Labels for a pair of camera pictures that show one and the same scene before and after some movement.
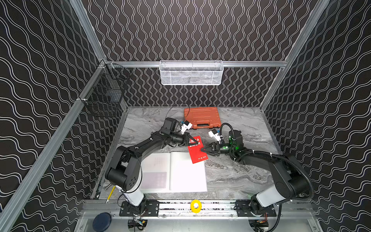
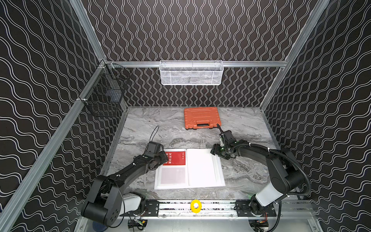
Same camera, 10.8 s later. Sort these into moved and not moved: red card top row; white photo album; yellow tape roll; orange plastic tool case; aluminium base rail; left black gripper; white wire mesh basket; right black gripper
Moved: white photo album; red card top row; left black gripper; right black gripper
Not moved: yellow tape roll; orange plastic tool case; white wire mesh basket; aluminium base rail
